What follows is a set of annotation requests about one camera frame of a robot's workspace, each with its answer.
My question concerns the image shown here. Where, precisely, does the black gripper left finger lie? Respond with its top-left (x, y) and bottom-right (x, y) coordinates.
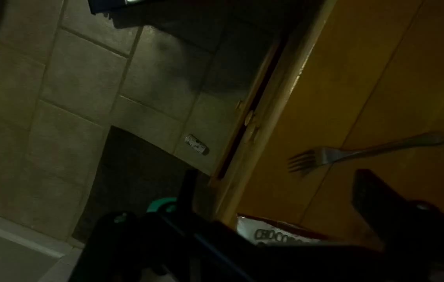
top-left (70, 167), bottom-right (254, 282)

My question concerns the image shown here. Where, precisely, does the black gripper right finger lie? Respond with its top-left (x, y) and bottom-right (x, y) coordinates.
top-left (353, 167), bottom-right (444, 282)

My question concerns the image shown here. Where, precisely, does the plastic snack packet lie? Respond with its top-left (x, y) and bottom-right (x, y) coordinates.
top-left (235, 211), bottom-right (337, 247)

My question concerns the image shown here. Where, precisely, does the dark floor rug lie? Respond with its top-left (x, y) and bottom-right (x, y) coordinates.
top-left (70, 123), bottom-right (218, 244)

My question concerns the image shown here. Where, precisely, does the metal fork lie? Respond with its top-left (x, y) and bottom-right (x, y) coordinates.
top-left (285, 129), bottom-right (444, 176)

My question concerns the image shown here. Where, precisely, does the small white can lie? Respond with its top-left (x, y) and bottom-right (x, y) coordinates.
top-left (180, 131), bottom-right (211, 156)

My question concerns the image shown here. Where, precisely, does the wooden dresser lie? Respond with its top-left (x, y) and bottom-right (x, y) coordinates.
top-left (207, 0), bottom-right (444, 282)

